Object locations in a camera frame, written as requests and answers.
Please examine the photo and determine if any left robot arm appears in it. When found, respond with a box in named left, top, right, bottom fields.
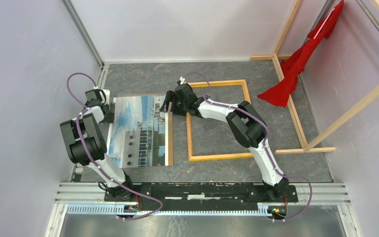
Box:
left=60, top=89, right=135, bottom=201

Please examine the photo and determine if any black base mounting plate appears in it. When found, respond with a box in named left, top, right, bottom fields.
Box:
left=104, top=182, right=299, bottom=211

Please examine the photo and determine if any red cloth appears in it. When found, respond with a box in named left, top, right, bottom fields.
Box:
left=257, top=0, right=344, bottom=107

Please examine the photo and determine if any building photo print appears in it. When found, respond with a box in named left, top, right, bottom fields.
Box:
left=106, top=95, right=170, bottom=169

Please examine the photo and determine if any light wooden beam structure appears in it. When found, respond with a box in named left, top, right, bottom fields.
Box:
left=250, top=0, right=379, bottom=155

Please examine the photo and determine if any yellow wooden picture frame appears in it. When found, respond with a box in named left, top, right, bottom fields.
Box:
left=185, top=79, right=254, bottom=162

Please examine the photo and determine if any brown cardboard backing board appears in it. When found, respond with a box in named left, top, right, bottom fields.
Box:
left=117, top=94, right=174, bottom=167

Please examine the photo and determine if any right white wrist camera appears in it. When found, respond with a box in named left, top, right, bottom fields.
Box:
left=177, top=77, right=187, bottom=85

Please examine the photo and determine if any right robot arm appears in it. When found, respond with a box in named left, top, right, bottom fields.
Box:
left=160, top=83, right=289, bottom=201

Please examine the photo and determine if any aluminium rail frame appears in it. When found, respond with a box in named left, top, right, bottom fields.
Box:
left=44, top=62, right=362, bottom=237

